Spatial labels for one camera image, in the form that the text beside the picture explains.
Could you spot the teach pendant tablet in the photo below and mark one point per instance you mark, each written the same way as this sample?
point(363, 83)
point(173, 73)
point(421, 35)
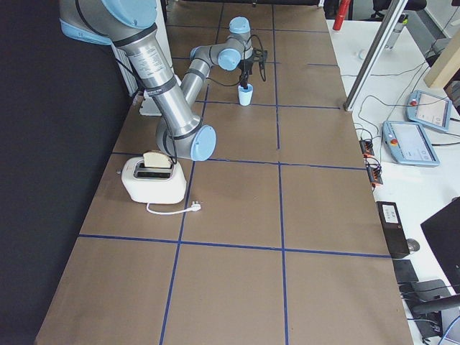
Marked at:
point(429, 110)
point(409, 144)

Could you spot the black box with label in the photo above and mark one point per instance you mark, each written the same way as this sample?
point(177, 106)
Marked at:
point(393, 229)

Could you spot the orange black connector board far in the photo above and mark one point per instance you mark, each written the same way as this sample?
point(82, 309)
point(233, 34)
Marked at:
point(366, 146)

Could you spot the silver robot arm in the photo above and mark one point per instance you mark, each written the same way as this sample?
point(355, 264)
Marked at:
point(131, 27)

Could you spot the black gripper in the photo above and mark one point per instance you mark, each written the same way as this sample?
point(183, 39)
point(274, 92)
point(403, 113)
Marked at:
point(245, 68)

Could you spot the toast bread slice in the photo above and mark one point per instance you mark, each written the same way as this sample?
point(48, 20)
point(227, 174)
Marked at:
point(157, 159)

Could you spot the far teach pendant tablet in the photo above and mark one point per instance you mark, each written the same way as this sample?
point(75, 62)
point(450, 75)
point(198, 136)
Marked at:
point(429, 110)

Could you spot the orange black connector board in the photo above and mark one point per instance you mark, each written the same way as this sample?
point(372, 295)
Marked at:
point(366, 146)
point(374, 172)

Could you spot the red cylinder bottle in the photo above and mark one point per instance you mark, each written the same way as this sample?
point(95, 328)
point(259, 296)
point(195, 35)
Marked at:
point(341, 14)

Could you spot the cream white toaster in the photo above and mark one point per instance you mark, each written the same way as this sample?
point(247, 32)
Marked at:
point(157, 185)

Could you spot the light blue cup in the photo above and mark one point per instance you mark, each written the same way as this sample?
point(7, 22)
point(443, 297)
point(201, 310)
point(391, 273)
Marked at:
point(244, 102)
point(245, 93)

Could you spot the orange black connector board near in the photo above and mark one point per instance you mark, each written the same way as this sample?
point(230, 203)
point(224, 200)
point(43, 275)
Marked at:
point(374, 172)

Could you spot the near teach pendant tablet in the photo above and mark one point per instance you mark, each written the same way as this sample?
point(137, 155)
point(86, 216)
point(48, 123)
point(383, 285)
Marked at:
point(409, 144)

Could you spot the aluminium frame post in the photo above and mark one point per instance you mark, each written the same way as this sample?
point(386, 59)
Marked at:
point(385, 37)

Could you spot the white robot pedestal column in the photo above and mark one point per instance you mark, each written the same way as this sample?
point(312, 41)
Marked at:
point(148, 106)

